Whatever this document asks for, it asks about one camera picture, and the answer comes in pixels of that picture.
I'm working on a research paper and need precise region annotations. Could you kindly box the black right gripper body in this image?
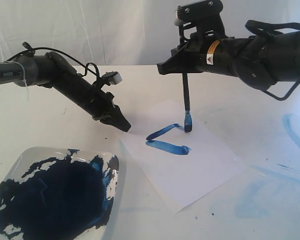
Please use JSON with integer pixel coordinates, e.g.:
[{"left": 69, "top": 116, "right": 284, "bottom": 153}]
[{"left": 185, "top": 36, "right": 277, "bottom": 90}]

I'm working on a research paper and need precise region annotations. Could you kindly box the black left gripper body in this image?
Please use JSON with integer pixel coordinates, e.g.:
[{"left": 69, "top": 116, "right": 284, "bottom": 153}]
[{"left": 46, "top": 51, "right": 114, "bottom": 121}]

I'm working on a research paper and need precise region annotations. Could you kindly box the black handled paintbrush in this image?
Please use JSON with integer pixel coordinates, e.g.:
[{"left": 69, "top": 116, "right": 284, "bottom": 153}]
[{"left": 178, "top": 25, "right": 193, "bottom": 133}]

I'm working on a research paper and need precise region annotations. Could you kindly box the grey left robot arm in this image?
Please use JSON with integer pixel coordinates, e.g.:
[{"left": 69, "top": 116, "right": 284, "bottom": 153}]
[{"left": 0, "top": 51, "right": 131, "bottom": 132}]

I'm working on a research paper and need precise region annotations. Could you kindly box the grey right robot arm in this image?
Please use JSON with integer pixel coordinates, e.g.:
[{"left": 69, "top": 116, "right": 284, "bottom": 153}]
[{"left": 157, "top": 19, "right": 300, "bottom": 91}]

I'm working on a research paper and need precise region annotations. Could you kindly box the white paper sheet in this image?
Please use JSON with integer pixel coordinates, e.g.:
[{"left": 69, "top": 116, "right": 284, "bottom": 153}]
[{"left": 121, "top": 100, "right": 245, "bottom": 213}]

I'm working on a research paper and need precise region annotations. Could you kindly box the white paint tray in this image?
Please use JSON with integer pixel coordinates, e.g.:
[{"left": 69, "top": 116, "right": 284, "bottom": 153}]
[{"left": 0, "top": 147, "right": 119, "bottom": 240}]

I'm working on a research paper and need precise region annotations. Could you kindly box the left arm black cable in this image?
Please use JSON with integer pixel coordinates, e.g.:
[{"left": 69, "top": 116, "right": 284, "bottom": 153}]
[{"left": 4, "top": 42, "right": 101, "bottom": 83}]

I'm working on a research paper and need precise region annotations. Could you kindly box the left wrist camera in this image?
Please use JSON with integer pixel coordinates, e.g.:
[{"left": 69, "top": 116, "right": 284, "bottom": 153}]
[{"left": 101, "top": 71, "right": 123, "bottom": 86}]

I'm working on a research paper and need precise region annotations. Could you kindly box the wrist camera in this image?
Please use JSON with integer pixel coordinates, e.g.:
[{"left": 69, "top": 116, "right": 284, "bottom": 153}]
[
  {"left": 174, "top": 0, "right": 227, "bottom": 41},
  {"left": 101, "top": 71, "right": 123, "bottom": 86}
]

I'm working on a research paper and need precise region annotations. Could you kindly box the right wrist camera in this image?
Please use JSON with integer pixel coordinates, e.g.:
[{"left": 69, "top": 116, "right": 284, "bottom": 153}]
[{"left": 174, "top": 0, "right": 227, "bottom": 41}]

